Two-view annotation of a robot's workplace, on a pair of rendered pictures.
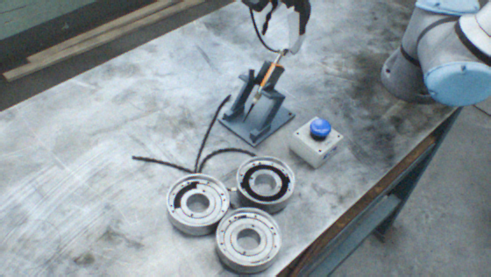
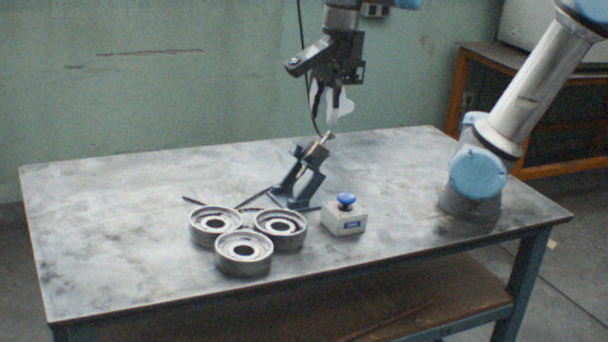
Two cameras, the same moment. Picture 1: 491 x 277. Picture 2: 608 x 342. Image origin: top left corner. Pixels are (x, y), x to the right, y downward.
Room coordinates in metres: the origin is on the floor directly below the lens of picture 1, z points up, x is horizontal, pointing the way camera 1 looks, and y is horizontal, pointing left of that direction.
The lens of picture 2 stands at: (-0.48, -0.46, 1.45)
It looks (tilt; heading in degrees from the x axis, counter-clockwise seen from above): 25 degrees down; 21
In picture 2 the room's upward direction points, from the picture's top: 7 degrees clockwise
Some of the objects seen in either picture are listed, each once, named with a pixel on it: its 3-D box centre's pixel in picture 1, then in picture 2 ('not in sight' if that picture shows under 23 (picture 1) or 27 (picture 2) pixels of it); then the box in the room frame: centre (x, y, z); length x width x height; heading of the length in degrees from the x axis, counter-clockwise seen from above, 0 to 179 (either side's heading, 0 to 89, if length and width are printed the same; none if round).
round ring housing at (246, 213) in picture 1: (248, 241); (243, 254); (0.39, -0.02, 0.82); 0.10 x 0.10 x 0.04
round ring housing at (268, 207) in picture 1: (265, 185); (279, 230); (0.51, -0.03, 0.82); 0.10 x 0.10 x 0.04
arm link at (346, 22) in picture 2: not in sight; (340, 17); (0.73, -0.03, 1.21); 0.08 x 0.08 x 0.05
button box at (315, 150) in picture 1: (317, 140); (346, 216); (0.63, -0.13, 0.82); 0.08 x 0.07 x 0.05; 141
